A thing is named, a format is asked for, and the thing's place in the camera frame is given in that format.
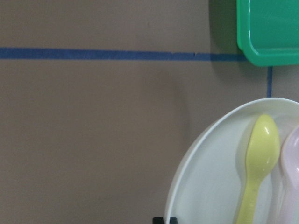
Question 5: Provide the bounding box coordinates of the white round plate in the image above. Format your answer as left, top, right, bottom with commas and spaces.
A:
164, 98, 299, 224

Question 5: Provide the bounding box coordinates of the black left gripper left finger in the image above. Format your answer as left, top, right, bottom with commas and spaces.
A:
152, 217, 164, 224

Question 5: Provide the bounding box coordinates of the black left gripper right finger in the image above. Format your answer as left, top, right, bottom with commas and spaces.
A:
170, 217, 178, 224

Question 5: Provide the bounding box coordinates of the green plastic tray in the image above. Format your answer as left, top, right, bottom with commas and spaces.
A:
236, 0, 299, 67

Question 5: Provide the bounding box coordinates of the pink plastic spoon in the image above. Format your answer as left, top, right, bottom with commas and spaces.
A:
275, 127, 299, 224

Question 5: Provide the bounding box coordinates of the yellow plastic spoon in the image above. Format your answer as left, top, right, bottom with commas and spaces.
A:
236, 114, 280, 224

